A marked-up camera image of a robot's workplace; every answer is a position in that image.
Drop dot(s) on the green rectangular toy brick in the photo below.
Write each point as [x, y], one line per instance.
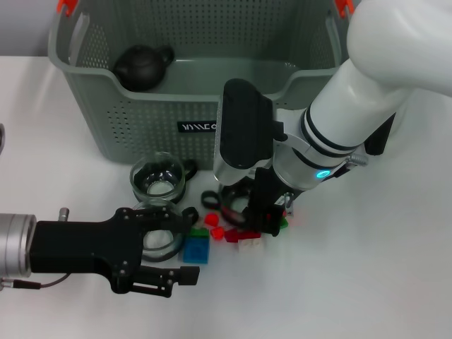
[283, 223]

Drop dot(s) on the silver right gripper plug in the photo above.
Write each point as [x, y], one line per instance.
[289, 205]

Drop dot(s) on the black bin logo label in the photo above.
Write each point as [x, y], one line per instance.
[196, 127]

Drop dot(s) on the grey-green perforated storage bin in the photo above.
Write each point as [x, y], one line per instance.
[148, 116]

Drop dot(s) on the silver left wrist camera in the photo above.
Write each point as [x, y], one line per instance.
[2, 137]

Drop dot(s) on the black clay teapot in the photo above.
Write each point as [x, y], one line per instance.
[139, 70]

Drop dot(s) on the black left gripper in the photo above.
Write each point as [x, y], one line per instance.
[81, 245]

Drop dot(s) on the small red toy brick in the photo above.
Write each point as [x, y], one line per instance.
[218, 233]
[212, 219]

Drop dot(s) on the dark red toy brick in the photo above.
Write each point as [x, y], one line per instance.
[243, 236]

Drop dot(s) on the small white toy brick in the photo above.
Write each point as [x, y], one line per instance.
[200, 221]

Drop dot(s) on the white two-stud toy brick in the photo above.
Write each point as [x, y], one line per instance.
[250, 246]

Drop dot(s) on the small green toy brick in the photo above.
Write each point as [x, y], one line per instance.
[199, 233]

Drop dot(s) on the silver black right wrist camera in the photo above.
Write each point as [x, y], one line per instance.
[243, 130]

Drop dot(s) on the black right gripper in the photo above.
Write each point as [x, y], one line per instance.
[270, 192]

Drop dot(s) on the round glass jar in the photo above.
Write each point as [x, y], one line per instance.
[159, 185]

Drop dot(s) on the blue square toy brick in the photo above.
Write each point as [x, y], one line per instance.
[196, 250]

